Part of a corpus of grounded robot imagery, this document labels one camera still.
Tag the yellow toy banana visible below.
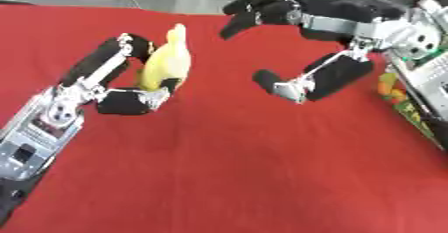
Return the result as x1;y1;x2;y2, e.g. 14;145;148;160
134;23;193;92

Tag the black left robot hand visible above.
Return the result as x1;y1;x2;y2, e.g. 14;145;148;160
40;32;184;127

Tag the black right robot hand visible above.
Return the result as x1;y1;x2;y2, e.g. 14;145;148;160
218;0;443;105

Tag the cardboard box with green inside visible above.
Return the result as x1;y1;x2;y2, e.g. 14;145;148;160
374;64;448;151

